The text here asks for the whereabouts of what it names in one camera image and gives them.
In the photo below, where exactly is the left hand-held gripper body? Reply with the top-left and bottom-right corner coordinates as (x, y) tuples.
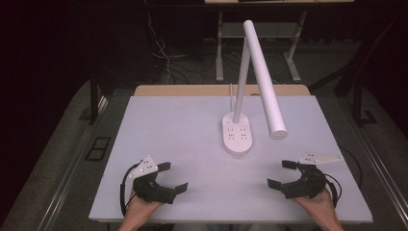
(128, 155), (177, 205)

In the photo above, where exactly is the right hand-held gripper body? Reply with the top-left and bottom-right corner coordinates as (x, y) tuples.
(281, 151), (344, 199)

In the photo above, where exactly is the person's left hand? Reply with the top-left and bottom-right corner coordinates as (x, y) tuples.
(124, 192), (165, 223)

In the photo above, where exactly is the person's right hand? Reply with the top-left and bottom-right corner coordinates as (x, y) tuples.
(292, 188), (337, 223)

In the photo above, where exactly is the white desk lamp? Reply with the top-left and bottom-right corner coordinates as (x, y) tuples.
(221, 19), (289, 157)

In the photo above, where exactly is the black metal stand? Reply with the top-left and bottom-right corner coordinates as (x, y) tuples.
(88, 71), (101, 126)
(351, 71), (379, 128)

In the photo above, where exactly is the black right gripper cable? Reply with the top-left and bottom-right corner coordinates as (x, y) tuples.
(322, 145), (364, 209)

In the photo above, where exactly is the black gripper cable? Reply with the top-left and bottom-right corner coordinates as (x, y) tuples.
(322, 145), (364, 209)
(119, 163), (142, 218)

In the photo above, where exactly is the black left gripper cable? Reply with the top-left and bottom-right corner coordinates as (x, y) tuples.
(119, 163), (142, 218)

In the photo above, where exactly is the black floor frame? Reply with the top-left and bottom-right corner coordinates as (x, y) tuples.
(84, 136), (113, 162)

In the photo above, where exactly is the white lamp cable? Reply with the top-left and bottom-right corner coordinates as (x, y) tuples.
(228, 83), (236, 113)

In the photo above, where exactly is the tangle of floor cables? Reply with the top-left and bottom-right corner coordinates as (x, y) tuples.
(142, 0), (219, 85)

